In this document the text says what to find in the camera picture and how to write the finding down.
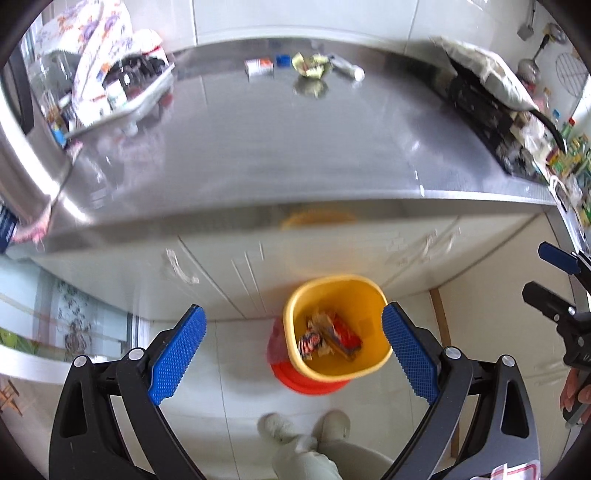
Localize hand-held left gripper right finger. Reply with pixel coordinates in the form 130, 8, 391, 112
381, 301, 541, 480

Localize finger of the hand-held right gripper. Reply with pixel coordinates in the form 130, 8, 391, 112
522, 282, 591, 322
538, 241, 591, 289

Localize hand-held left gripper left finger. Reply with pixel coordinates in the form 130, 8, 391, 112
48, 304, 208, 480

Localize yellow plastic bin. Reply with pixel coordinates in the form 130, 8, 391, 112
283, 274, 394, 381

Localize red foil packet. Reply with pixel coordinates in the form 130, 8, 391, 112
330, 314, 363, 352

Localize wrappers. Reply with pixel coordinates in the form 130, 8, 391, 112
318, 323, 358, 363

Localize red white blue snack bag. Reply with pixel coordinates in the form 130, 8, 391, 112
299, 330, 324, 361

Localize person's right hand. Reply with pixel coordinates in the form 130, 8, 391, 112
560, 368, 591, 428

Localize white cabinet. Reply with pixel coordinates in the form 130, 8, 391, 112
28, 198, 555, 324

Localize green yellow packets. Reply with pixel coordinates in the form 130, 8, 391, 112
547, 138, 591, 178

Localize person's right shoe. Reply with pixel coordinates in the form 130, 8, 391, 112
318, 410, 352, 444

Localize person's shoe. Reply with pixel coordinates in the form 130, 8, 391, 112
257, 412, 301, 446
318, 410, 352, 444

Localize orange red bucket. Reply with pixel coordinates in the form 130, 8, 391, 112
267, 316, 358, 396

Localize patterned glass door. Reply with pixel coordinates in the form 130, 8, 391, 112
0, 268, 134, 365

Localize person's left shoe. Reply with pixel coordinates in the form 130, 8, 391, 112
257, 412, 301, 446

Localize black wok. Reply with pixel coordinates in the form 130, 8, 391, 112
450, 69, 568, 153

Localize person's beige trousers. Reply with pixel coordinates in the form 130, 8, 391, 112
272, 436, 398, 480

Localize black gas stove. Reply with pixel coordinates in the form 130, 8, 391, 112
445, 69, 555, 178

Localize metal skimmer ladle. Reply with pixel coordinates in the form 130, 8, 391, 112
517, 34, 552, 81

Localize pink cloth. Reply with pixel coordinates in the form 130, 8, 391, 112
14, 203, 51, 245

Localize white cloth wok cover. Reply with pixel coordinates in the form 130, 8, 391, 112
429, 37, 539, 112

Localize hanging metal spatula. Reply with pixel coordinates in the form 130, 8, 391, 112
517, 0, 539, 40

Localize white plastic tray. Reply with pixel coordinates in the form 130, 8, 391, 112
65, 60, 176, 139

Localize large stainless steel vessel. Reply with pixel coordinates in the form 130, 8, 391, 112
0, 46, 79, 227

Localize white toothpaste tube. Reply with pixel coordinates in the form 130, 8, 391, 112
329, 54, 365, 82

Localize small orange white box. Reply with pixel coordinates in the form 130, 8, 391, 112
245, 58, 275, 78

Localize yellow snack wrapper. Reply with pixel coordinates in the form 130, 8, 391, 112
292, 52, 334, 79

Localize large clear glass jar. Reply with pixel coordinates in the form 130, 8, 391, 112
28, 51, 70, 112

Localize white red plastic bag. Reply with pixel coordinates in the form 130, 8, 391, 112
131, 28, 167, 61

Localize floral cloth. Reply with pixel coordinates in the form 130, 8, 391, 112
37, 0, 164, 125

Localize round wire rack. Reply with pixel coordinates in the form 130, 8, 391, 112
551, 51, 589, 97

